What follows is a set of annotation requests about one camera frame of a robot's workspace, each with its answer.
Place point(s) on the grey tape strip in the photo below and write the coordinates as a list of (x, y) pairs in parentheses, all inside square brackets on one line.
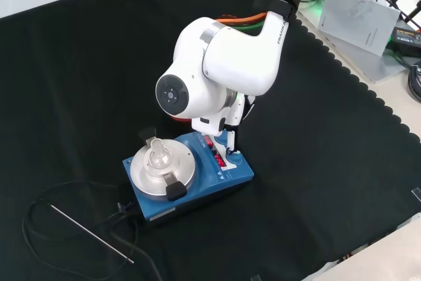
[(416, 194), (256, 277)]

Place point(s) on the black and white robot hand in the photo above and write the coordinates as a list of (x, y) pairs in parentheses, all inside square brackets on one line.
[(238, 110)]

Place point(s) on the grey flat base plate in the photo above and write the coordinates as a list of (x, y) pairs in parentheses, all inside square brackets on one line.
[(378, 70)]

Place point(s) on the steel temperature probe rod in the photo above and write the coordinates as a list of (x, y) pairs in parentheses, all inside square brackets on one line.
[(92, 233)]

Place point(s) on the clear round-bottom flask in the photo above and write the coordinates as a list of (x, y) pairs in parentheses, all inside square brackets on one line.
[(160, 161)]

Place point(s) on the black power adapter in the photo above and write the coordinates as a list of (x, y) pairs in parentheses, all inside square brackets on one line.
[(408, 39)]

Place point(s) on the pale printed board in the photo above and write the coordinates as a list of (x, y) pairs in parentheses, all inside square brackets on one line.
[(358, 17)]

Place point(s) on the black bench cloth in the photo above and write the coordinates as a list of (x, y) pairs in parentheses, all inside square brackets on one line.
[(65, 96)]

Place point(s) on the heater with blue base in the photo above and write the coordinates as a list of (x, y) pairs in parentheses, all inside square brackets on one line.
[(197, 202)]

